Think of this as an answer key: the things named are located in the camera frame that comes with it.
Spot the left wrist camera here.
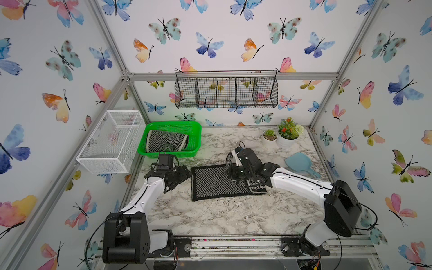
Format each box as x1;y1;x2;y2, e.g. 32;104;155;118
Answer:
156;154;174;171

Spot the green plastic basket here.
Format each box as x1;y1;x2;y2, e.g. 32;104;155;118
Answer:
137;121;202;159

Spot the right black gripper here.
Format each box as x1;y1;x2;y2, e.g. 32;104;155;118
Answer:
223;163;255;181

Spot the black white patterned knit scarf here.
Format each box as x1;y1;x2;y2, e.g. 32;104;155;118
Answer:
191;153;267;201

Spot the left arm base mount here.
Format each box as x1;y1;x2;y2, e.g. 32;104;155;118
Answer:
148;237;192;259

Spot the light blue plastic scoop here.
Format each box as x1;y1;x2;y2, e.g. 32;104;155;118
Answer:
285;153;321;179

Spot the chevron knit scarf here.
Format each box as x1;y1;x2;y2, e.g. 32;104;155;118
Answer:
145;130;189;153

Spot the white mesh wall basket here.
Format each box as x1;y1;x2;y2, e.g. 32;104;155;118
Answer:
76;110;146;174

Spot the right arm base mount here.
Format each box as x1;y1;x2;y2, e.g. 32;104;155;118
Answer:
281;236;330;257

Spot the small succulent in white pot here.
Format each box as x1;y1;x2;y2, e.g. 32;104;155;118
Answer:
262;129;278;148

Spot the black wire wall basket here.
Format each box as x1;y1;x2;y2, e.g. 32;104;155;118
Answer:
172;70;279;109

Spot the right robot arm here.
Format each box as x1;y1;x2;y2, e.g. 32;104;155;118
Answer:
226;153;362;249

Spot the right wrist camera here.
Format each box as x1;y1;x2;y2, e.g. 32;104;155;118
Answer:
231;146;261;167

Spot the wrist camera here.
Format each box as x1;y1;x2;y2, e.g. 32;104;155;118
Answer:
231;146;261;167
156;154;174;171

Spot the flowering plant in white pot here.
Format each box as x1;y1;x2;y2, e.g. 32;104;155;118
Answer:
276;117;304;149

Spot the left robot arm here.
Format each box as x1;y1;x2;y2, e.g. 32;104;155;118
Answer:
102;166;191;264

